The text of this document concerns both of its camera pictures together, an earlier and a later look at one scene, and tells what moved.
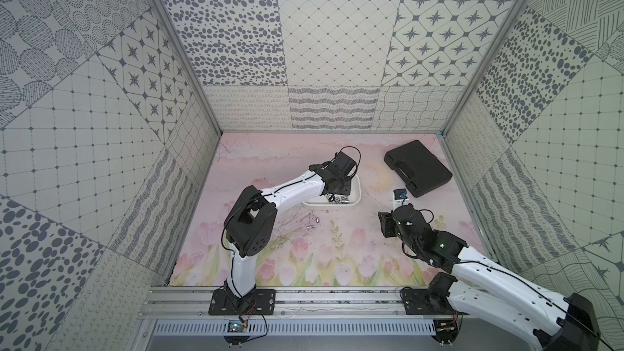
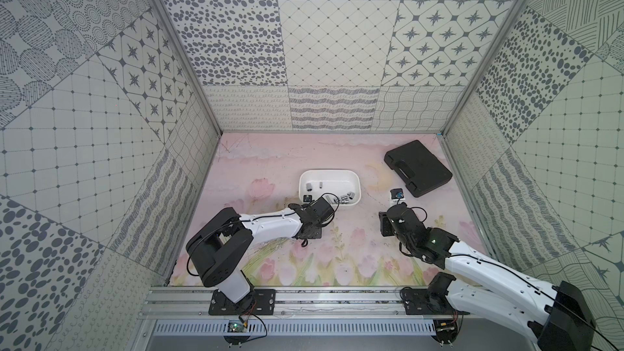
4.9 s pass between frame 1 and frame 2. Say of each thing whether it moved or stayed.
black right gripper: stayed
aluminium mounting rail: stayed
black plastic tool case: stayed
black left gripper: moved
